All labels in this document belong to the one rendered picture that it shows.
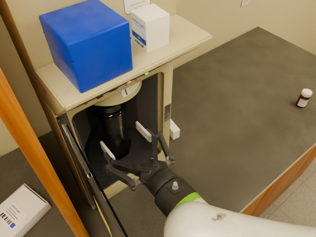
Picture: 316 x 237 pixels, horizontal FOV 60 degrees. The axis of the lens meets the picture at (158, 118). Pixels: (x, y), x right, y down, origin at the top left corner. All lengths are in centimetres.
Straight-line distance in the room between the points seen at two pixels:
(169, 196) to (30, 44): 41
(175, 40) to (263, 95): 86
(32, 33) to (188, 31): 29
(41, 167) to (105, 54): 24
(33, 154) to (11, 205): 52
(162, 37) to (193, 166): 61
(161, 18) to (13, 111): 28
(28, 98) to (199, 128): 66
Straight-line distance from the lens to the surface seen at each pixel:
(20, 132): 47
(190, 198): 63
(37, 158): 52
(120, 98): 69
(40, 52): 51
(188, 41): 55
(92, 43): 41
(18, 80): 105
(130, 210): 94
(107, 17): 44
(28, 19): 48
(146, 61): 49
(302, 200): 223
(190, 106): 122
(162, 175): 67
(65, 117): 61
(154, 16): 50
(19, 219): 98
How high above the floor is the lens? 180
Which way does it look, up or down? 48 degrees down
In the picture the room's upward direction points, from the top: straight up
